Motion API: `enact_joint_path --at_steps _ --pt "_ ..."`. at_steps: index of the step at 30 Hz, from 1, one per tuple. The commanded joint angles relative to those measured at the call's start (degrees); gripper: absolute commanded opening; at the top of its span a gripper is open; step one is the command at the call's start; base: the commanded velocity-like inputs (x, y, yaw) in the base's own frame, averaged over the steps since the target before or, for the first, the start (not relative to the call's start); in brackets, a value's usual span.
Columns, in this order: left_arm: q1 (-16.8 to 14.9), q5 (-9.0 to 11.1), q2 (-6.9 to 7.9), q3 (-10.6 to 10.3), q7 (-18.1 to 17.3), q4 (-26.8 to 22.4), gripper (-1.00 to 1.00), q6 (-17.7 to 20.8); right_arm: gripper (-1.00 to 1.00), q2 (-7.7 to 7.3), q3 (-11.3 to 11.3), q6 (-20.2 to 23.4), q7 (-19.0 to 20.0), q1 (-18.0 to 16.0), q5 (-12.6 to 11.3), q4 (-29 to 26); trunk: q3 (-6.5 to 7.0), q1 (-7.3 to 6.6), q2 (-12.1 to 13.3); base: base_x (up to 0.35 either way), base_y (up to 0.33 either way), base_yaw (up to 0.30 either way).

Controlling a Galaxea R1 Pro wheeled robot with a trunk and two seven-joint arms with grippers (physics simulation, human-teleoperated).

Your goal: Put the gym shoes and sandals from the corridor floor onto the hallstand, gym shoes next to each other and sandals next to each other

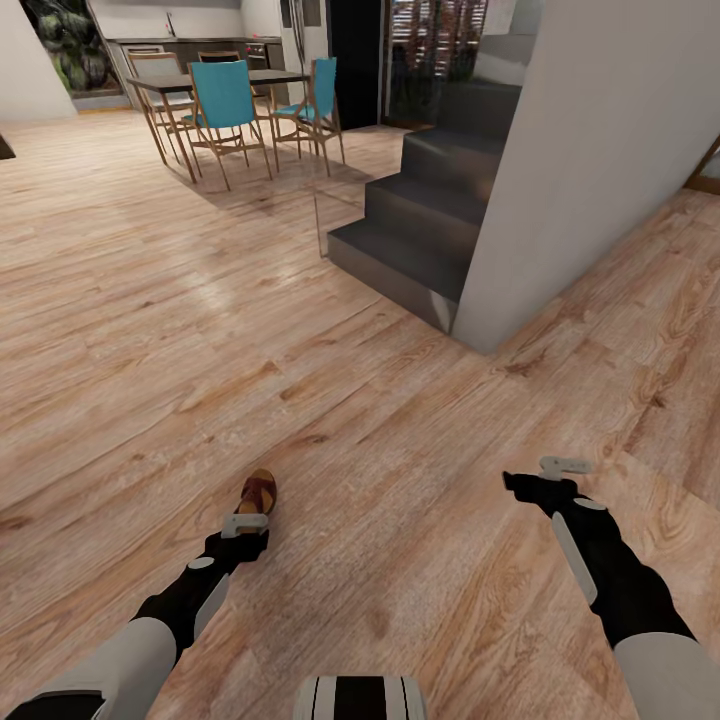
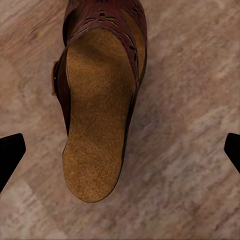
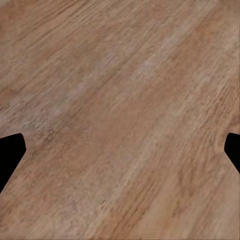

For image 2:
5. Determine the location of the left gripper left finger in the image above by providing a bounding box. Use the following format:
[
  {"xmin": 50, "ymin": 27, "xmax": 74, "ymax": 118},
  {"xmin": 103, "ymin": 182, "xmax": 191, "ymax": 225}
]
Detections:
[{"xmin": 0, "ymin": 133, "xmax": 26, "ymax": 193}]

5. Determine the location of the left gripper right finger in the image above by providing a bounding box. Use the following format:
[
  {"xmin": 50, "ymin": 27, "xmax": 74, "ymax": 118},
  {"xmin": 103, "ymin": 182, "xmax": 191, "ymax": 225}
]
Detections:
[{"xmin": 224, "ymin": 133, "xmax": 240, "ymax": 173}]

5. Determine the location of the sandal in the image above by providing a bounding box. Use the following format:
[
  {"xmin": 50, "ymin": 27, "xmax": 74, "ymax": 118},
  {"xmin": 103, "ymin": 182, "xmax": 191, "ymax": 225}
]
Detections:
[{"xmin": 51, "ymin": 0, "xmax": 148, "ymax": 203}]

